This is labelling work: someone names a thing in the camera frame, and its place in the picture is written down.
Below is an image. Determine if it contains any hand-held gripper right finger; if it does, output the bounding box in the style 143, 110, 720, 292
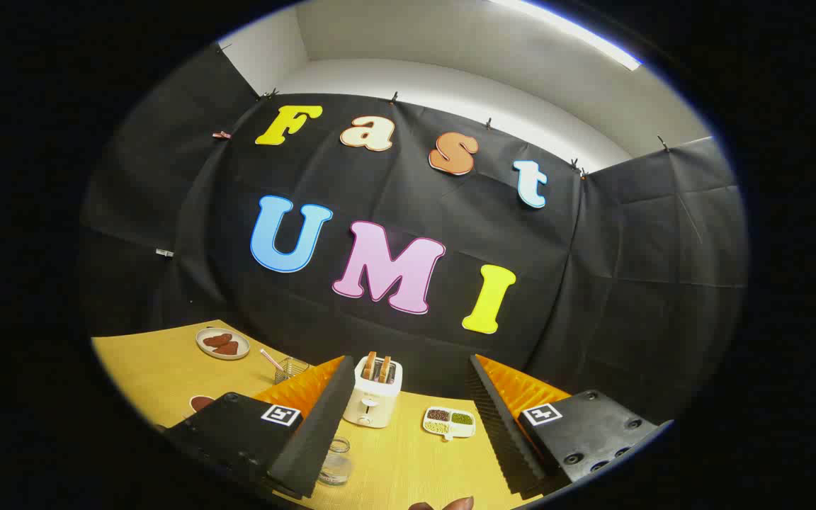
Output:
466, 354, 674, 500

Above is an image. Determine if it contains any white divided bean dish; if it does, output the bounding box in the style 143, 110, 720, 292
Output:
423, 406, 477, 441

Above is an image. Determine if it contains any metal wire holder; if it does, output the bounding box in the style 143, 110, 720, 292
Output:
273, 357, 310, 385

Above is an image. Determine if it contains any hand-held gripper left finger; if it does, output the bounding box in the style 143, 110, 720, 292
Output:
155, 356, 356, 500

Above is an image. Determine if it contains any black backdrop cloth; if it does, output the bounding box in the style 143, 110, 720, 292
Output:
79, 42, 749, 426

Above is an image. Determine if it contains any white oval plate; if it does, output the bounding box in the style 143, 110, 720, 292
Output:
195, 327, 251, 361

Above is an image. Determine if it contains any wooden table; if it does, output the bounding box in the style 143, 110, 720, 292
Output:
91, 320, 545, 510

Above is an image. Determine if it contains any white toaster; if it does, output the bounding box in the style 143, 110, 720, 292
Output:
343, 354, 404, 429

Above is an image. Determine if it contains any clear plastic juice bottle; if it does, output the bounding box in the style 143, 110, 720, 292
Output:
319, 438, 353, 487

